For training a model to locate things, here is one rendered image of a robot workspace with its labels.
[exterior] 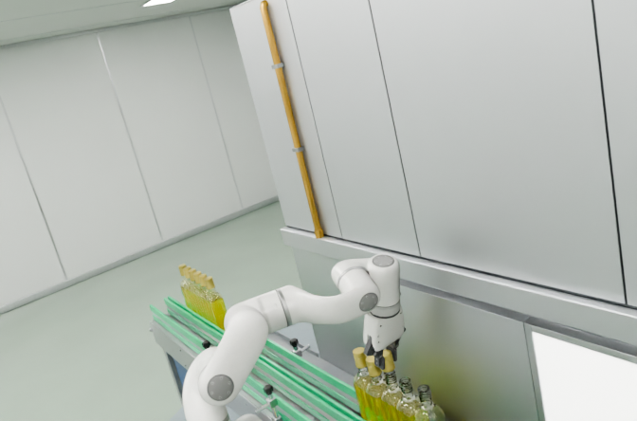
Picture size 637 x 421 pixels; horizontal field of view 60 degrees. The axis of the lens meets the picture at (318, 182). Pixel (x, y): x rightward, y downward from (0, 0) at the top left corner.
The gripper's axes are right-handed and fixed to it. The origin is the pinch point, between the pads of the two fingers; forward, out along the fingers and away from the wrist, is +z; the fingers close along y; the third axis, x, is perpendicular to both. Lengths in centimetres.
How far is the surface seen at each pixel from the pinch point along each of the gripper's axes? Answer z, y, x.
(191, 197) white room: 215, -179, -540
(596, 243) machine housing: -44, -15, 40
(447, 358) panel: 1.6, -11.9, 9.9
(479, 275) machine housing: -25.9, -13.6, 16.3
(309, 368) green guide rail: 35, -4, -40
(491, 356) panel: -7.7, -11.8, 22.1
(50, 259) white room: 226, 0, -539
